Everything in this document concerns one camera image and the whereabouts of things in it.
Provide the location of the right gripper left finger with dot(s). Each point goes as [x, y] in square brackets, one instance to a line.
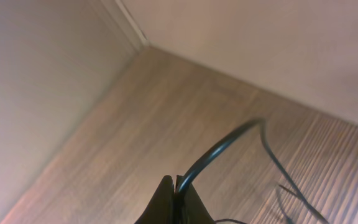
[159, 210]

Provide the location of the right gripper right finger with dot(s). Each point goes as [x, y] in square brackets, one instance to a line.
[190, 209]

